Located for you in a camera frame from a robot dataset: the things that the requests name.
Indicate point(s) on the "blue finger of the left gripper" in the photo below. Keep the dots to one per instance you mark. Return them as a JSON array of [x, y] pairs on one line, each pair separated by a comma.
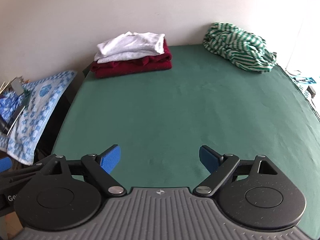
[[5, 164]]

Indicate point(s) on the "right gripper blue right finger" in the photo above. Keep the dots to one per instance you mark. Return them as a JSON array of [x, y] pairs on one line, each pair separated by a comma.
[[220, 167]]

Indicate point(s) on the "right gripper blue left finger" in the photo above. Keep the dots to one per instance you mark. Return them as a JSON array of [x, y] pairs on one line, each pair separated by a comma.
[[97, 170]]

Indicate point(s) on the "white t-shirt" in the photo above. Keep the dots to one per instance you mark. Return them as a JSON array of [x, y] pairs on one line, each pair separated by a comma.
[[130, 46]]

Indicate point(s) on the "blue white patterned cloth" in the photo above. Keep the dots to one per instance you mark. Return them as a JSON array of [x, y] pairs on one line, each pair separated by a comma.
[[22, 140]]

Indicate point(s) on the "green table cloth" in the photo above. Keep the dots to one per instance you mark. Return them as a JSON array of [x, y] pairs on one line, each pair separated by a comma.
[[161, 119]]

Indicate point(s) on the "folded dark red sweater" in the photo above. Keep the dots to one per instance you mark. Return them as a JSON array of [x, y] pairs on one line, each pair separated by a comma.
[[145, 64]]

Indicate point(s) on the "white power strip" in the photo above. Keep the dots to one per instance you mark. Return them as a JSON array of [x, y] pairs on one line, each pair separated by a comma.
[[307, 85]]

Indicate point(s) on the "green white striped garment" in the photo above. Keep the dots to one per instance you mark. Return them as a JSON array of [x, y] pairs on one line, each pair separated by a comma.
[[243, 49]]

